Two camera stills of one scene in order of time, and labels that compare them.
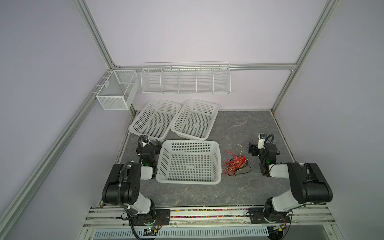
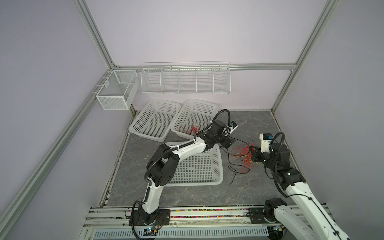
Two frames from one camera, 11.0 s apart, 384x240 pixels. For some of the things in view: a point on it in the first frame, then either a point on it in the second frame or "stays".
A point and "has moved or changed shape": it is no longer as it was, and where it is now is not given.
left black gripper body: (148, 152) -> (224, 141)
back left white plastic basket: (155, 119) stays
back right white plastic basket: (195, 120) stays
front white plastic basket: (189, 162) stays
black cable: (243, 167) -> (239, 155)
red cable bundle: (238, 162) has moved or changed shape
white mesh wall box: (118, 91) stays
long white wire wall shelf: (186, 77) stays
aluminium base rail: (305, 218) stays
